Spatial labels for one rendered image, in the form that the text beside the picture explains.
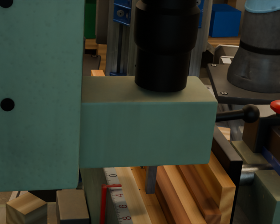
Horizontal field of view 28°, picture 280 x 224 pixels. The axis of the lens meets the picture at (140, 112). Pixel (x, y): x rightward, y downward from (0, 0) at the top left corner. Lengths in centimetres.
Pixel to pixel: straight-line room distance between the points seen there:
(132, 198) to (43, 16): 23
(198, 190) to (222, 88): 70
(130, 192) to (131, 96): 12
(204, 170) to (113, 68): 88
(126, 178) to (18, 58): 23
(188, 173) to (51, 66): 25
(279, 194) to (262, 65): 70
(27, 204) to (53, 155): 30
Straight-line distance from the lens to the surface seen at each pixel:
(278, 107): 67
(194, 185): 62
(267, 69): 129
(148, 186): 59
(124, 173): 63
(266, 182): 63
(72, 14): 44
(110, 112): 51
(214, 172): 59
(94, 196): 70
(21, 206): 77
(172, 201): 58
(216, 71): 139
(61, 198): 77
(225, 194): 58
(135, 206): 58
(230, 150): 61
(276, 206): 61
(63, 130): 47
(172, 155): 54
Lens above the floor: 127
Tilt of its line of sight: 24 degrees down
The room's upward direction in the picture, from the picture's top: 5 degrees clockwise
